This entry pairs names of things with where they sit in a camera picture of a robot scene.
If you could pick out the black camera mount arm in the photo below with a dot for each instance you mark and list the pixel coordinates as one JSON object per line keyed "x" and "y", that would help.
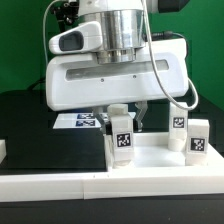
{"x": 66, "y": 13}

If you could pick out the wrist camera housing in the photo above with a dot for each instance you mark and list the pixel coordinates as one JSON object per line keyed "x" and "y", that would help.
{"x": 86, "y": 37}

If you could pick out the white square tabletop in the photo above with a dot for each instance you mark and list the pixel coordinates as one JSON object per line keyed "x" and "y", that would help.
{"x": 151, "y": 150}

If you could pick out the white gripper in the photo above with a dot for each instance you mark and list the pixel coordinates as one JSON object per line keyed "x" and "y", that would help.
{"x": 79, "y": 81}

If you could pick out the white U-shaped obstacle fence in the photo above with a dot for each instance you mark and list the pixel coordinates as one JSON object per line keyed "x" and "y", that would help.
{"x": 116, "y": 183}

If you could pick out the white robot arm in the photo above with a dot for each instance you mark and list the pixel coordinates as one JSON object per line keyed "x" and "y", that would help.
{"x": 106, "y": 60}

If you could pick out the white marker sheet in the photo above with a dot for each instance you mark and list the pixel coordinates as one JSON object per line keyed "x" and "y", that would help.
{"x": 76, "y": 120}

